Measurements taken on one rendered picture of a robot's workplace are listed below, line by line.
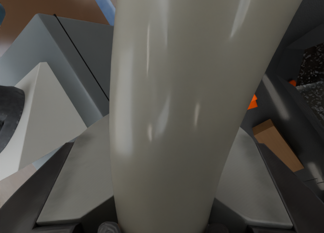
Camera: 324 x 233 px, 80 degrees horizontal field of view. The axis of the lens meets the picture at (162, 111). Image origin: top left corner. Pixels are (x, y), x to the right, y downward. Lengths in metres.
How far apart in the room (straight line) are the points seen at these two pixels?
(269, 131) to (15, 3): 2.07
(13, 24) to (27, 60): 1.48
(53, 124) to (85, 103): 0.10
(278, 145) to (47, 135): 1.13
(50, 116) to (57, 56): 0.17
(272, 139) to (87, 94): 1.02
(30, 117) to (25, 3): 1.59
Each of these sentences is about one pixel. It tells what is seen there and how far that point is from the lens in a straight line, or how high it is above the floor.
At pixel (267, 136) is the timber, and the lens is 1.26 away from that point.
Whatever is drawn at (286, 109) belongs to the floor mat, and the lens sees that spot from 1.35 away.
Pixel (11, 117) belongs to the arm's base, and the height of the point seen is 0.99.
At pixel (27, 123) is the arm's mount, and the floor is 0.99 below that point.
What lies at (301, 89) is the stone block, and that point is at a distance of 0.73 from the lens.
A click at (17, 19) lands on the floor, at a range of 2.12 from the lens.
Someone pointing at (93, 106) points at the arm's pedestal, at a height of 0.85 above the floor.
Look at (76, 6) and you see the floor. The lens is 1.69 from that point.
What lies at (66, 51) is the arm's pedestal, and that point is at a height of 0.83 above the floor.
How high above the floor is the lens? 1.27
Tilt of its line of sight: 64 degrees down
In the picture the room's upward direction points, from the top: 133 degrees counter-clockwise
